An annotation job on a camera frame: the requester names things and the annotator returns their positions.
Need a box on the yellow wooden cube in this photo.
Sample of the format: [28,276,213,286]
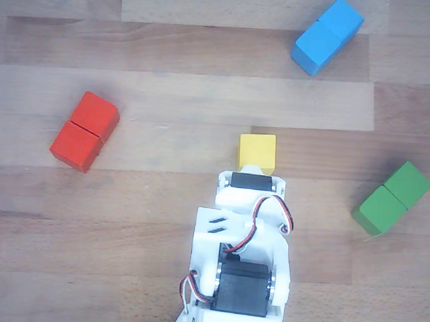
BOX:
[235,133,277,175]

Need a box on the red wooden double block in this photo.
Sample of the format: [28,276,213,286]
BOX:
[48,90,121,175]

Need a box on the blue wooden double block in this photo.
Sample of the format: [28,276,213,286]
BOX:
[289,0,366,79]

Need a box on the green wooden double block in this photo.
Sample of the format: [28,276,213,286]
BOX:
[350,158,430,240]

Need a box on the red black white servo cable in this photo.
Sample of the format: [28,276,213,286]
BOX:
[222,194,297,257]
[178,268,214,310]

